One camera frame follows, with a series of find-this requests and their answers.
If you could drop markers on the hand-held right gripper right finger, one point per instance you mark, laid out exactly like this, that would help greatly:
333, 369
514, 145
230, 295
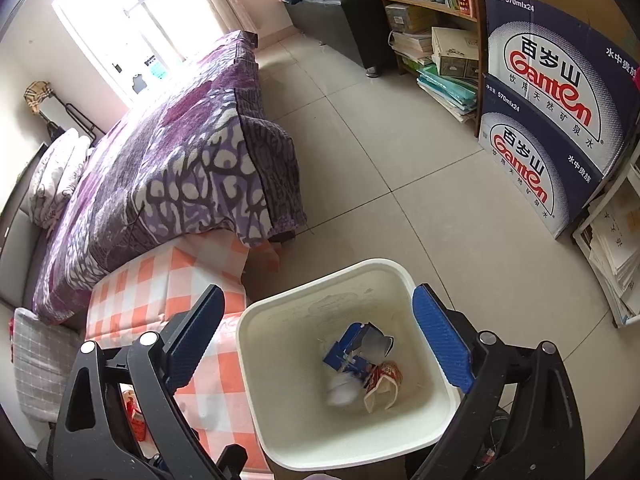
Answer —
442, 340

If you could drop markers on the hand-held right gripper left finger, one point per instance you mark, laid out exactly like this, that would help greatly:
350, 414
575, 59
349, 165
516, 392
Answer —
195, 335

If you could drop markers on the white plastic trash bin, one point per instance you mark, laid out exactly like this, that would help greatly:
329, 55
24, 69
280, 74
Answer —
300, 410

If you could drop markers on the orange white checked cloth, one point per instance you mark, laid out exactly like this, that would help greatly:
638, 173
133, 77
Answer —
150, 280

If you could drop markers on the red white paper cup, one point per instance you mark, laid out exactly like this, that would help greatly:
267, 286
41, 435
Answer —
382, 385

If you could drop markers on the red snack packet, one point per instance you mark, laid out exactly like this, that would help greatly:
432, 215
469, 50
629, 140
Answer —
134, 412

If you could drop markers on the white crumpled tissue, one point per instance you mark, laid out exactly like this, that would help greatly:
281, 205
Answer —
342, 390

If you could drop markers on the grey checked cushion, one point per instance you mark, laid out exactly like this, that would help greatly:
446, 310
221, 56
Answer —
40, 360

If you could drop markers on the blue white water carton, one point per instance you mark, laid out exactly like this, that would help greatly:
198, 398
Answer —
525, 170
550, 60

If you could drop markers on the open box of papers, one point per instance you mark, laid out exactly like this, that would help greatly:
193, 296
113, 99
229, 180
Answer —
615, 260

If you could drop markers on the bed with purple blanket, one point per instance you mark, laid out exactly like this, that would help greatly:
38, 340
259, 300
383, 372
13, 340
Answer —
175, 135

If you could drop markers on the folded white floral quilt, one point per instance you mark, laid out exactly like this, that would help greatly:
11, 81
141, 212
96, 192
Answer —
55, 180

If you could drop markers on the stack of green books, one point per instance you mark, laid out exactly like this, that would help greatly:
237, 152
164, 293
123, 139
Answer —
445, 92

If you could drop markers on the black coat rack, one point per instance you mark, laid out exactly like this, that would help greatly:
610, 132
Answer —
75, 112

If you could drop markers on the white printed box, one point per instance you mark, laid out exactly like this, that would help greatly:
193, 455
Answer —
455, 55

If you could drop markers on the beige plaid scarf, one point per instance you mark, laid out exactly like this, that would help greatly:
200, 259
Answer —
39, 95

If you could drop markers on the wooden bookshelf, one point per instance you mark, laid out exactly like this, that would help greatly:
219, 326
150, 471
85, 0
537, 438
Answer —
482, 50

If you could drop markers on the stack of pale shelf books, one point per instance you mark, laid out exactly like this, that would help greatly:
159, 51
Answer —
410, 35

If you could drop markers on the bright window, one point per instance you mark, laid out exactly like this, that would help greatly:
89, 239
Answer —
125, 20

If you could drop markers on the black storage bench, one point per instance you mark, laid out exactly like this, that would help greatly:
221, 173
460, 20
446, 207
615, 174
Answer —
335, 20

